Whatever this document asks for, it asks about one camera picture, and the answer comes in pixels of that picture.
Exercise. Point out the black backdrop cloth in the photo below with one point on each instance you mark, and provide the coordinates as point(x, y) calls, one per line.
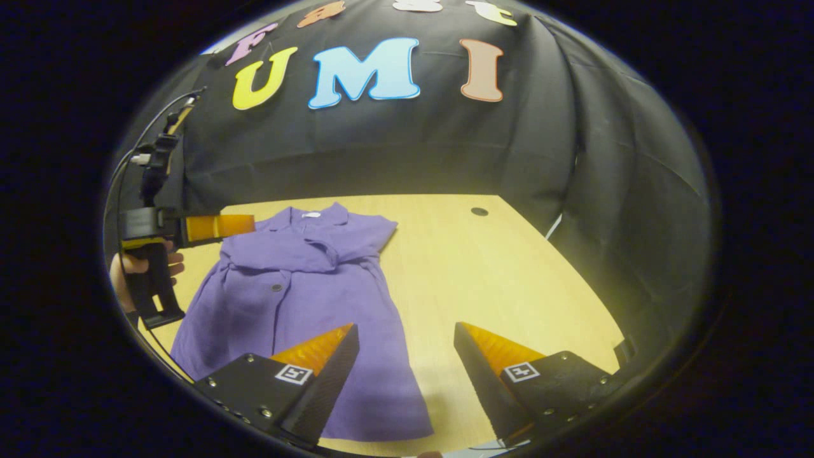
point(413, 146)

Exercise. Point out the black box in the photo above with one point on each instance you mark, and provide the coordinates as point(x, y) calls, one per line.
point(624, 355)

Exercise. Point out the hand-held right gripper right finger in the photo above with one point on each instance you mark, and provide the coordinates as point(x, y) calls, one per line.
point(484, 385)

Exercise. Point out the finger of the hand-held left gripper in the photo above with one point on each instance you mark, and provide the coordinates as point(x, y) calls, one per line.
point(216, 227)

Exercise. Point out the black table grommet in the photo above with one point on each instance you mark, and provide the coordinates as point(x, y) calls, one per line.
point(479, 211)

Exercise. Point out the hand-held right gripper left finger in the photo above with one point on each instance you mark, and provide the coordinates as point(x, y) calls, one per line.
point(327, 385)

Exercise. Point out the purple button shirt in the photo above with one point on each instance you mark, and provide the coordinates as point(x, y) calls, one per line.
point(305, 292)

